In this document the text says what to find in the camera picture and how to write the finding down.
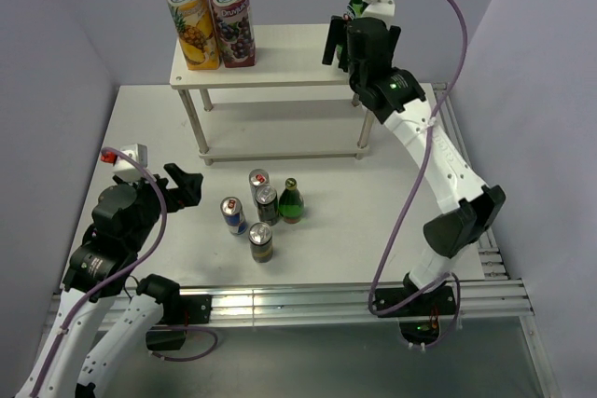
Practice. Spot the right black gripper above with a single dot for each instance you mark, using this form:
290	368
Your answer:
335	37

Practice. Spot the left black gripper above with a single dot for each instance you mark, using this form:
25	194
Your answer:
188	182

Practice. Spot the green bottle with label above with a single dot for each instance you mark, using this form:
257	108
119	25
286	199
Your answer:
353	10

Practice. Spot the plain green glass bottle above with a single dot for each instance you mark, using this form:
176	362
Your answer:
291	202

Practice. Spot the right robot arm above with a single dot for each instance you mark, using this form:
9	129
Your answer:
468	206

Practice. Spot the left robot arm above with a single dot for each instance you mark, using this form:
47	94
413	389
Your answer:
72	362

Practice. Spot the white two-tier shelf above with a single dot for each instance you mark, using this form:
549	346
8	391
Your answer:
288	105

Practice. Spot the blue red bull can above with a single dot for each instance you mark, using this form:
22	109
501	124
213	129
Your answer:
232	212

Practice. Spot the red bull can rear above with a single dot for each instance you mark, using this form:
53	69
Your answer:
257	178

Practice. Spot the black energy can middle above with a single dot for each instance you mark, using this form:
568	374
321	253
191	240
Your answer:
267	205

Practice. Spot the black energy can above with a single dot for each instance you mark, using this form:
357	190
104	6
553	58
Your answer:
260	240
267	205

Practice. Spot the black energy can front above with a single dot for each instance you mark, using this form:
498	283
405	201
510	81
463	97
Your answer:
260	240

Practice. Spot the grape juice carton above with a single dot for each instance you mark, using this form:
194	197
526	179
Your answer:
234	31

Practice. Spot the pineapple juice carton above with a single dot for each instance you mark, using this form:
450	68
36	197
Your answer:
195	30

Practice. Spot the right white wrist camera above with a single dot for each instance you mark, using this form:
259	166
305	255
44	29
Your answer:
383	10

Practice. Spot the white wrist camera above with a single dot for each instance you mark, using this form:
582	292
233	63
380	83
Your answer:
122	168
383	10

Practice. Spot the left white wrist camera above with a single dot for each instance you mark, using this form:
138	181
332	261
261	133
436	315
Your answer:
122	168

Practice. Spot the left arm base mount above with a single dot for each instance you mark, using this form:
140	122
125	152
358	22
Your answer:
190	310

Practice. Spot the aluminium front rail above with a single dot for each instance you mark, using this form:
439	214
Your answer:
344	304

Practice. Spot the aluminium rail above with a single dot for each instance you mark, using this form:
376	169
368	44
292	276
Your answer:
344	304
486	250

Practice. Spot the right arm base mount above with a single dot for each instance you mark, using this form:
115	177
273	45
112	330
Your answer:
424	320

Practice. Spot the aluminium right rail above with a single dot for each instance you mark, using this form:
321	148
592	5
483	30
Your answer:
486	250

